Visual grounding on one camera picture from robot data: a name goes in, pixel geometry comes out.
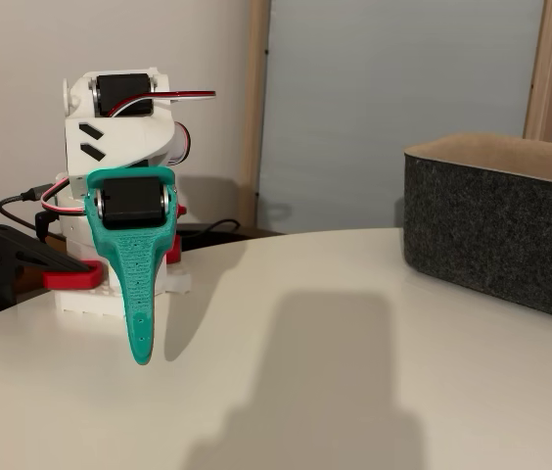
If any grey braided USB cable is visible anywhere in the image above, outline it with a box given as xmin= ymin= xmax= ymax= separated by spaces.
xmin=0 ymin=184 xmax=65 ymax=241

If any wooden shelf frame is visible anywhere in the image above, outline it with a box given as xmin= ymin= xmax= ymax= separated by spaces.
xmin=238 ymin=0 xmax=552 ymax=231

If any black power plug cable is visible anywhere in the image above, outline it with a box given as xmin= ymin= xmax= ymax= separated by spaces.
xmin=34 ymin=210 xmax=62 ymax=242

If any thin black cable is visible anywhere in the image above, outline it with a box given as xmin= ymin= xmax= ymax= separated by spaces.
xmin=177 ymin=218 xmax=244 ymax=240

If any dark grey felt basket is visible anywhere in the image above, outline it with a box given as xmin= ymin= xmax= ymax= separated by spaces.
xmin=402 ymin=131 xmax=552 ymax=327

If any white studded base plate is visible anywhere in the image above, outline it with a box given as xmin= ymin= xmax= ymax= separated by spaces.
xmin=53 ymin=266 xmax=193 ymax=319

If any black clamp red pad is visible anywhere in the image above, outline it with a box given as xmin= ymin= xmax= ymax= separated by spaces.
xmin=0 ymin=223 xmax=104 ymax=314
xmin=165 ymin=203 xmax=188 ymax=265

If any red white servo wire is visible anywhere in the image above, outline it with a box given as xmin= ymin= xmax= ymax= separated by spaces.
xmin=170 ymin=121 xmax=193 ymax=167
xmin=39 ymin=176 xmax=89 ymax=216
xmin=109 ymin=89 xmax=217 ymax=117

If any frosted grey panel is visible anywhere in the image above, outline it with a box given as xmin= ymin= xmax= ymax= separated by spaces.
xmin=255 ymin=0 xmax=546 ymax=235

